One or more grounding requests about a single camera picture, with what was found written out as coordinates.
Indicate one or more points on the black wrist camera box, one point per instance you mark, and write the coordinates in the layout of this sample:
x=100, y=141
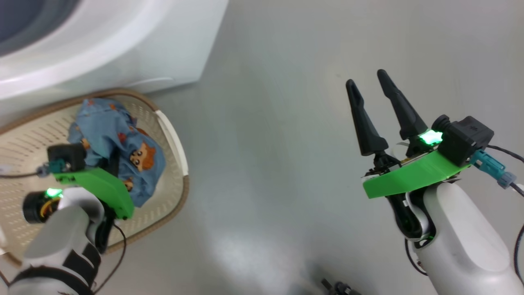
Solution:
x=466, y=137
x=65, y=155

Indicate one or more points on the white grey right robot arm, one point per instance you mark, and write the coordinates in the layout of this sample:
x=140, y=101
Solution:
x=462, y=237

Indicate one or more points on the white front-load washing machine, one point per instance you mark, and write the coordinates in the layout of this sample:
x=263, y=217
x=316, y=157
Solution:
x=123, y=45

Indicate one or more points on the cream perforated laundry basket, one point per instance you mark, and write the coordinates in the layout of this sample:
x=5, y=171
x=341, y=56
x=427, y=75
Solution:
x=163, y=196

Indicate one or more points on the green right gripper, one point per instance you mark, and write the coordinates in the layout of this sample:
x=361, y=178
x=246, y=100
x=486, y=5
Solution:
x=413, y=176

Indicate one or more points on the blue cartoon print garment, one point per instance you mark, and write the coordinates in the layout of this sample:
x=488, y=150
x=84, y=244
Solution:
x=106, y=127

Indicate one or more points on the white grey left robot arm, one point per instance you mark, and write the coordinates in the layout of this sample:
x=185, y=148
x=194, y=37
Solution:
x=61, y=237

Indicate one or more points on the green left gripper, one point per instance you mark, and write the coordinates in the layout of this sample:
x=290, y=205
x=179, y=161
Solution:
x=106, y=184

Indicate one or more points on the dark robot base part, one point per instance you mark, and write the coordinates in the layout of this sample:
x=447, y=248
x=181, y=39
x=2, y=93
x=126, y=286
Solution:
x=337, y=287

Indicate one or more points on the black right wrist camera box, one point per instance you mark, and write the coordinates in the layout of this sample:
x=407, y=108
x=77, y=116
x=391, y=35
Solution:
x=466, y=137

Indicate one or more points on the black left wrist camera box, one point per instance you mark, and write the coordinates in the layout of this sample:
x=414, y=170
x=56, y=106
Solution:
x=65, y=155

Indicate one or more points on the grey rubber door gasket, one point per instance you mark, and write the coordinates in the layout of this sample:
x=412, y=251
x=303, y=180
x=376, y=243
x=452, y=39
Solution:
x=24, y=20

